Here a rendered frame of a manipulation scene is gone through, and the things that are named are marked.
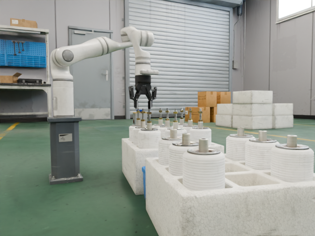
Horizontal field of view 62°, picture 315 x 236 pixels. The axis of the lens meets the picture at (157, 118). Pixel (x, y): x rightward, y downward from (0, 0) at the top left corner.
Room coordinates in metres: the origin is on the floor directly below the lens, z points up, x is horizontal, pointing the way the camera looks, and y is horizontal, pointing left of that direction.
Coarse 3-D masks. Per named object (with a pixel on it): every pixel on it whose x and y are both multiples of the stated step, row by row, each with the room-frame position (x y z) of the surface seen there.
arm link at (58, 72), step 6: (54, 54) 1.22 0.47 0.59; (54, 60) 1.23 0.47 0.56; (54, 66) 1.26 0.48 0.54; (60, 66) 1.26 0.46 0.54; (66, 66) 1.26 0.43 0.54; (54, 72) 1.24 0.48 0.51; (60, 72) 1.25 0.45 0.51; (66, 72) 1.28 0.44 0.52; (54, 78) 1.23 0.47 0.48; (60, 78) 1.22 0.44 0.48; (66, 78) 1.23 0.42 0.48; (72, 78) 1.26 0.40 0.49
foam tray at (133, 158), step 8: (128, 144) 1.19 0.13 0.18; (216, 144) 1.17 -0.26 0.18; (128, 152) 1.18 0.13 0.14; (136, 152) 1.03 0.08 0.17; (144, 152) 1.04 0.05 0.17; (152, 152) 1.04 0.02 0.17; (128, 160) 1.18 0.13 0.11; (136, 160) 1.03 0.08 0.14; (144, 160) 1.04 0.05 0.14; (128, 168) 1.18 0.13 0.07; (136, 168) 1.03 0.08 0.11; (128, 176) 1.19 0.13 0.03; (136, 176) 1.03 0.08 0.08; (136, 184) 1.03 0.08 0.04; (136, 192) 1.03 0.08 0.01
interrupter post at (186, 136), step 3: (183, 135) 0.71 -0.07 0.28; (186, 135) 0.70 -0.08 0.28; (189, 135) 0.71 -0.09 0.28; (183, 138) 0.71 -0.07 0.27; (186, 138) 0.70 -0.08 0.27; (189, 138) 0.71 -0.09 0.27; (183, 141) 0.71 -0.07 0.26; (186, 141) 0.70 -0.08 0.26; (189, 141) 0.71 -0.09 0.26; (183, 144) 0.71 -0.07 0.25; (186, 144) 0.70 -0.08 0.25; (189, 144) 0.71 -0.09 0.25
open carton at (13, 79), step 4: (0, 76) 5.03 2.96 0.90; (4, 76) 5.04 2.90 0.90; (8, 76) 5.06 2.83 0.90; (12, 76) 5.07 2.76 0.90; (16, 76) 5.27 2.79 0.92; (0, 80) 5.03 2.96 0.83; (4, 80) 5.04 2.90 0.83; (8, 80) 5.06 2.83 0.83; (12, 80) 5.07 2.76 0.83; (16, 80) 5.28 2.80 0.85
